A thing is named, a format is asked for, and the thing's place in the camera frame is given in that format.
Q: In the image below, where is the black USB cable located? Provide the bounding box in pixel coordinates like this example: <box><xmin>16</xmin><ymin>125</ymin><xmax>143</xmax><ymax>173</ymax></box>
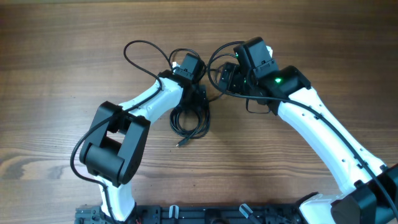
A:
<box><xmin>169</xmin><ymin>104</ymin><xmax>211</xmax><ymax>147</ymax></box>

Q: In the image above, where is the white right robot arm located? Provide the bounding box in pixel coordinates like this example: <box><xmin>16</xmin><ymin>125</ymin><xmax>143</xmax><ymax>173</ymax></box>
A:
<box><xmin>216</xmin><ymin>37</ymin><xmax>397</xmax><ymax>223</ymax></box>

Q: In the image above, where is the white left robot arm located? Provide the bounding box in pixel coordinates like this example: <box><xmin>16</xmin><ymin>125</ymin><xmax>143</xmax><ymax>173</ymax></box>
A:
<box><xmin>74</xmin><ymin>70</ymin><xmax>208</xmax><ymax>223</ymax></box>

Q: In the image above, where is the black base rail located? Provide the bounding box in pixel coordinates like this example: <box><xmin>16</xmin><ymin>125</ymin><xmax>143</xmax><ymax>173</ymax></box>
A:
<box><xmin>74</xmin><ymin>203</ymin><xmax>304</xmax><ymax>224</ymax></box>

